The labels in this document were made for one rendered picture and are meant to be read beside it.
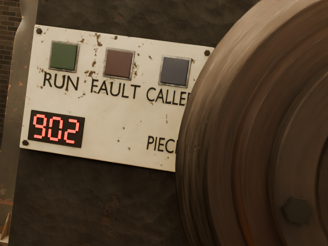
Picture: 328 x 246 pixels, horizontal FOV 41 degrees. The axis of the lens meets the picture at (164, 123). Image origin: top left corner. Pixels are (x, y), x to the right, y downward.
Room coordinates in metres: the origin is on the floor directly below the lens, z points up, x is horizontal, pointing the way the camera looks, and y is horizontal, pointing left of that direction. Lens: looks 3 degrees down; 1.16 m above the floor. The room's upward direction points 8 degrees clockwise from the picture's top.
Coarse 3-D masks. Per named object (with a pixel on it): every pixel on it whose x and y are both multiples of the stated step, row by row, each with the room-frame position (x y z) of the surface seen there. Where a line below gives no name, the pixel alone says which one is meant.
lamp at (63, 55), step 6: (54, 42) 0.63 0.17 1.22; (54, 48) 0.63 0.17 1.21; (60, 48) 0.63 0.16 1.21; (66, 48) 0.63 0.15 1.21; (72, 48) 0.63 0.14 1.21; (54, 54) 0.63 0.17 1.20; (60, 54) 0.63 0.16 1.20; (66, 54) 0.63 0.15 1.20; (72, 54) 0.63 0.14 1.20; (54, 60) 0.63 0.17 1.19; (60, 60) 0.63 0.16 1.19; (66, 60) 0.63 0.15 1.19; (72, 60) 0.63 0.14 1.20; (54, 66) 0.63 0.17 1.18; (60, 66) 0.63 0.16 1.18; (66, 66) 0.63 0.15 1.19; (72, 66) 0.63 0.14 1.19
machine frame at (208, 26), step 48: (48, 0) 0.66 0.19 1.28; (96, 0) 0.65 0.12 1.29; (144, 0) 0.64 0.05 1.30; (192, 0) 0.64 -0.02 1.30; (240, 0) 0.63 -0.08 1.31; (48, 192) 0.65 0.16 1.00; (96, 192) 0.65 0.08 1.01; (144, 192) 0.64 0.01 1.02; (48, 240) 0.65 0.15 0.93; (96, 240) 0.65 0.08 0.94; (144, 240) 0.64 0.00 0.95
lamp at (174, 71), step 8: (168, 64) 0.61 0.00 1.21; (176, 64) 0.61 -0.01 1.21; (184, 64) 0.61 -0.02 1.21; (168, 72) 0.61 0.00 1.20; (176, 72) 0.61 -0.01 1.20; (184, 72) 0.61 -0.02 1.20; (160, 80) 0.62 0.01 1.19; (168, 80) 0.61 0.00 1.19; (176, 80) 0.61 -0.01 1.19; (184, 80) 0.61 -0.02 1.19
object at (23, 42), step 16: (32, 0) 3.13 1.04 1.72; (32, 16) 3.13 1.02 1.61; (16, 32) 3.15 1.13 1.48; (32, 32) 3.13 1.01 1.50; (16, 48) 3.14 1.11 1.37; (16, 64) 3.14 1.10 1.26; (16, 80) 3.14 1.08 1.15; (16, 96) 3.13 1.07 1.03; (16, 112) 3.13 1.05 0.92; (16, 128) 3.13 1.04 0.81; (16, 144) 3.13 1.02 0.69; (0, 160) 3.14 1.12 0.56; (16, 160) 3.13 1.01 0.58; (0, 176) 3.14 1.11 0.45; (16, 176) 3.13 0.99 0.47; (0, 192) 3.14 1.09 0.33; (0, 208) 3.14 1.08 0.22; (0, 224) 3.13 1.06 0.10; (0, 240) 3.03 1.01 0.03
